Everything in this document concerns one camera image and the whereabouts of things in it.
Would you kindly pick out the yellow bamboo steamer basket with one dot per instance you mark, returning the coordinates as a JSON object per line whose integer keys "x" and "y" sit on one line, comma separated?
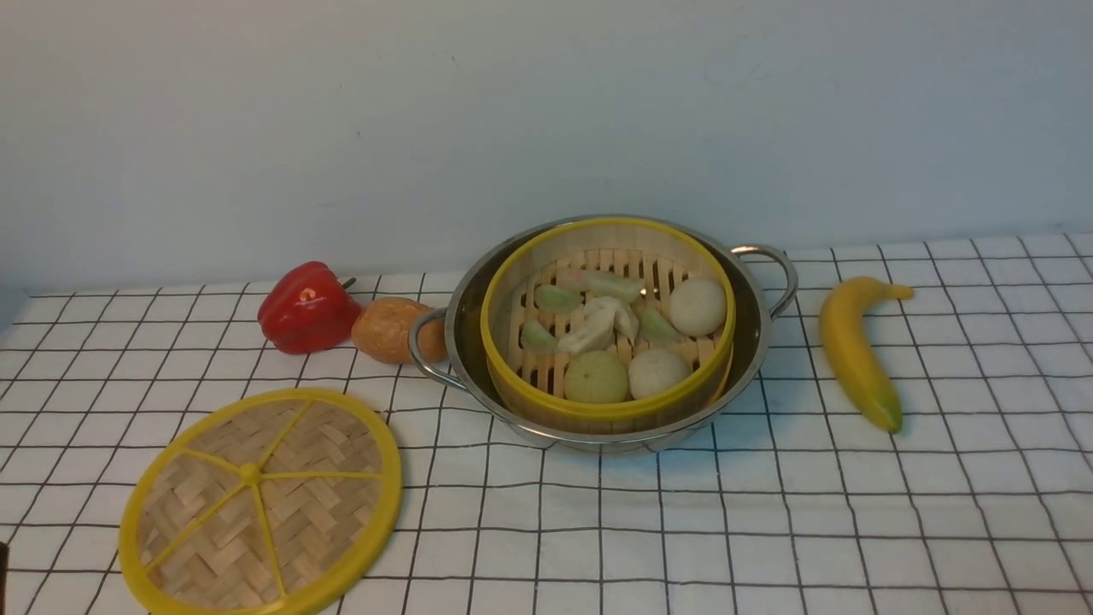
{"x": 639, "y": 262}

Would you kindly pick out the yellow woven steamer lid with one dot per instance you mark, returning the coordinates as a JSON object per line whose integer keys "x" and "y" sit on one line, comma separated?
{"x": 278, "y": 503}

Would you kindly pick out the stainless steel pot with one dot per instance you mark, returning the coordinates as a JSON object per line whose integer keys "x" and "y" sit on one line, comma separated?
{"x": 469, "y": 365}

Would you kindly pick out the green dumpling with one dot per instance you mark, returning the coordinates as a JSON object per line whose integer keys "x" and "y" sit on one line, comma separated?
{"x": 549, "y": 298}

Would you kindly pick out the pink dumpling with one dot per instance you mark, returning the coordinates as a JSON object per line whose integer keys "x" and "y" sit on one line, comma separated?
{"x": 572, "y": 279}

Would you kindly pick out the white folded dumpling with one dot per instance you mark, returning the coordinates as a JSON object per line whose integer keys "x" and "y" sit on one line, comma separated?
{"x": 604, "y": 316}

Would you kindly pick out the greenish round bun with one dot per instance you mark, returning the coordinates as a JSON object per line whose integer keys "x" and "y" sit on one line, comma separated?
{"x": 597, "y": 377}

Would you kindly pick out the white round bun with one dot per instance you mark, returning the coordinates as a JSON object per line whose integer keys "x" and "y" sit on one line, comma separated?
{"x": 656, "y": 370}
{"x": 697, "y": 307}

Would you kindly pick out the brown potato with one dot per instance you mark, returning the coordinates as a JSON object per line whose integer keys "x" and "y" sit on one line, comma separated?
{"x": 383, "y": 326}

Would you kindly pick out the red bell pepper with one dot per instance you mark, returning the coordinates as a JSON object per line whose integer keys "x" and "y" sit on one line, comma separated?
{"x": 308, "y": 310}

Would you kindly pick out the yellow banana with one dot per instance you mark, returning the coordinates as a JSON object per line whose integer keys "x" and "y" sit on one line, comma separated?
{"x": 849, "y": 352}

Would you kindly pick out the white checkered tablecloth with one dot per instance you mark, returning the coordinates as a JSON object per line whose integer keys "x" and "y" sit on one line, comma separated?
{"x": 790, "y": 503}

